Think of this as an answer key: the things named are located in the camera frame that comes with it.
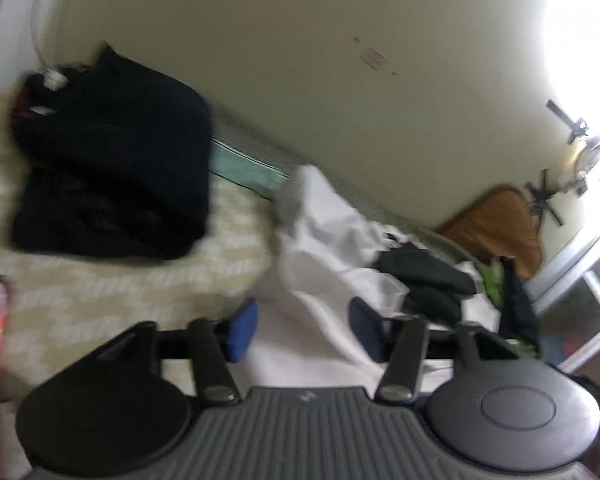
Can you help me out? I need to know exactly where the dark navy cloth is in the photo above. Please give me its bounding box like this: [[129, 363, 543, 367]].
[[497, 256, 542, 358]]

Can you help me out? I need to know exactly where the white charger plug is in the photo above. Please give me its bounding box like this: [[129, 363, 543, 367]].
[[41, 67, 68, 91]]

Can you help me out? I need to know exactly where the white shirt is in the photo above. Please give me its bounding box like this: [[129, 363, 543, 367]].
[[250, 164, 501, 393]]

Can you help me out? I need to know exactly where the orange pillow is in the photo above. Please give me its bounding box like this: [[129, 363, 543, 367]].
[[437, 185, 543, 281]]

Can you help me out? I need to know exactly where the black crumpled cloth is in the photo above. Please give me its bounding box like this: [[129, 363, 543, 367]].
[[372, 246, 478, 328]]

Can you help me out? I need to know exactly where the teal bed sheet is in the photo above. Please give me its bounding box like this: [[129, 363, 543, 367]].
[[210, 139, 291, 201]]

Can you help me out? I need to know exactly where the white window frame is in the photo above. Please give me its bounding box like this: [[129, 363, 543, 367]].
[[522, 220, 600, 376]]

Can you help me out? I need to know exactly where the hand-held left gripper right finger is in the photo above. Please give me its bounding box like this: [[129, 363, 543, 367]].
[[349, 298, 522, 404]]

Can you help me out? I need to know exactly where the green cloth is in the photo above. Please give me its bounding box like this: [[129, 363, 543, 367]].
[[480, 259, 536, 353]]

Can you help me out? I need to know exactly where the beige patterned bed mat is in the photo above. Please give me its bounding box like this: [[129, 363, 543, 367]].
[[0, 90, 291, 406]]

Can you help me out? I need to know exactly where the black folded clothes pile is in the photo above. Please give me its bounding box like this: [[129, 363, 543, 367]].
[[10, 42, 215, 262]]

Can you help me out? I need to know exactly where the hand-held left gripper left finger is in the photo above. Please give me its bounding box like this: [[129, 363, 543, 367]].
[[96, 299, 259, 407]]

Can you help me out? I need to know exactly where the white cable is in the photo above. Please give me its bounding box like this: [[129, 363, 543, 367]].
[[27, 0, 63, 73]]

